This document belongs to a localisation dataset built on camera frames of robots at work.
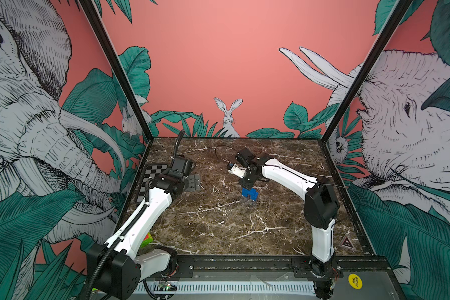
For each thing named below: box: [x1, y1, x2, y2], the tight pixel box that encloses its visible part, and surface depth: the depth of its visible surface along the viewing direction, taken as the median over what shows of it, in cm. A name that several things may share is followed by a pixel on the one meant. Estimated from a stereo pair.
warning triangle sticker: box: [340, 236, 355, 250], surface depth 82 cm
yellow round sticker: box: [347, 273, 364, 290], surface depth 73 cm
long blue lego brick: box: [241, 187, 259, 202], surface depth 94 cm
